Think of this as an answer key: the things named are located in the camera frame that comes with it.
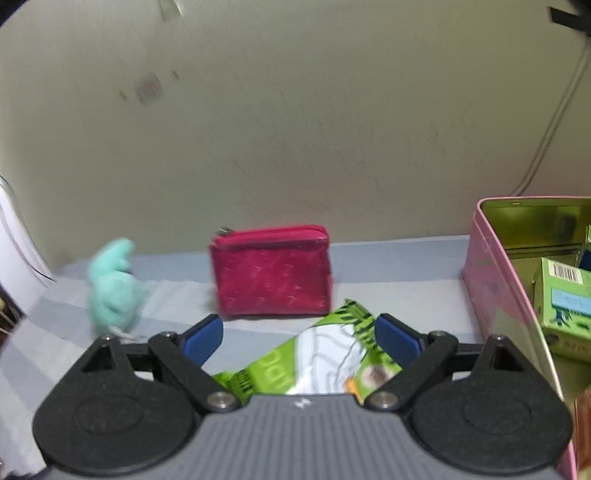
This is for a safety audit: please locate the white wall cable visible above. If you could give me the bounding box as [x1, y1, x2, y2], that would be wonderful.
[509, 44, 591, 198]

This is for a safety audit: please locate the small green cardboard box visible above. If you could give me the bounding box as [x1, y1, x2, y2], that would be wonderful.
[531, 257, 591, 361]

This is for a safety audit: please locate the striped blue bed sheet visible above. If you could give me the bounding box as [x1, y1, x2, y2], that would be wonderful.
[0, 235, 483, 477]

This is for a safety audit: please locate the pink tin box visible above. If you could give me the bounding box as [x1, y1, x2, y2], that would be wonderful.
[463, 197, 591, 480]

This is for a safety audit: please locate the green snack packet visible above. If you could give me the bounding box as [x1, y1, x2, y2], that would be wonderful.
[212, 299, 402, 408]

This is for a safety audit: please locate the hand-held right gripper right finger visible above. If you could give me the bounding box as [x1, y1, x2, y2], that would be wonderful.
[367, 314, 525, 411]

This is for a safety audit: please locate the pink zip wallet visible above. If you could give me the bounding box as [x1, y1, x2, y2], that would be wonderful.
[210, 225, 334, 318]

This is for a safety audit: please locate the teal plush toy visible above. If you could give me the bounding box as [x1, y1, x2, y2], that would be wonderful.
[88, 237, 149, 336]

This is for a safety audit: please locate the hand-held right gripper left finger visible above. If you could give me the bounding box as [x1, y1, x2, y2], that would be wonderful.
[82, 314, 237, 412]

